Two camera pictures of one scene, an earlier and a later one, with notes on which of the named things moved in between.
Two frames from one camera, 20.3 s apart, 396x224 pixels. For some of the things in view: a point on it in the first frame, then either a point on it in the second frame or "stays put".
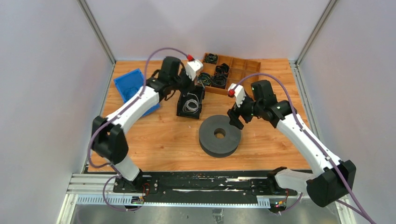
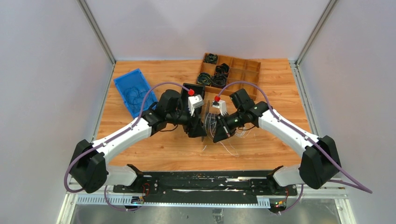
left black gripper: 191,85 to 194,128
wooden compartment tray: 219,72 stays put
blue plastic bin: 128,83 stays put
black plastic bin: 190,103 stays put
